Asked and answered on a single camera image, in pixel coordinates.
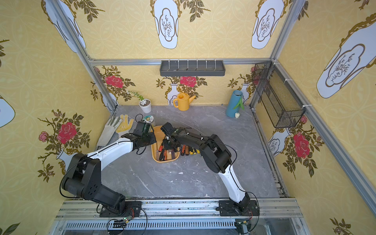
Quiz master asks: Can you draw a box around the orange black screwdriver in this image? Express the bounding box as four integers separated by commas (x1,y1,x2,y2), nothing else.
181,145,186,156

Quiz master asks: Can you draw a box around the yellow storage box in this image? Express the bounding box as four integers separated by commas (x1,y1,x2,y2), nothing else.
151,126,181,163

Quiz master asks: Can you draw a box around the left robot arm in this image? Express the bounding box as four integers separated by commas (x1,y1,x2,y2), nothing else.
60,121,156,217

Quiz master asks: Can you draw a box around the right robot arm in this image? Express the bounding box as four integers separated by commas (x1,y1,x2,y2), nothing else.
161,122,251,213

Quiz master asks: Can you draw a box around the sunflower seed jar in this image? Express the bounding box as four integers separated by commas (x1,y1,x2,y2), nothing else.
143,115,154,124

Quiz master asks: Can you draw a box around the yellow dotted work glove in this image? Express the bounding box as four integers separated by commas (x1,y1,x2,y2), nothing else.
116,114,134,138

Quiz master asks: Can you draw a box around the white flower pot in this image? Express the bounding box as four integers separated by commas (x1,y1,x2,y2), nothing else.
139,99,152,114

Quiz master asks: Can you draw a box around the long white leather glove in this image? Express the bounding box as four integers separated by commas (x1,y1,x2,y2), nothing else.
96,116,122,149

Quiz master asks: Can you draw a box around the yellow watering can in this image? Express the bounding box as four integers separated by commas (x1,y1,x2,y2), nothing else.
173,93,196,111

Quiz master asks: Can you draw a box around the teal vase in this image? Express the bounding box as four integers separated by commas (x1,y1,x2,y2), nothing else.
226,90,244,118

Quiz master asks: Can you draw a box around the grey wall shelf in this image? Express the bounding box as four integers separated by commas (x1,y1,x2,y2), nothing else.
160,59,226,77

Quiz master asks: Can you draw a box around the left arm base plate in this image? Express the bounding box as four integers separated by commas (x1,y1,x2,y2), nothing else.
99,201,142,218

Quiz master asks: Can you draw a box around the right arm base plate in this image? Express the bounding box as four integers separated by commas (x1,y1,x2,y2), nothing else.
215,200,259,216

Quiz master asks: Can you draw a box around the black wire basket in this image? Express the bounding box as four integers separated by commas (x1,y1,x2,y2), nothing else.
252,62,306,129

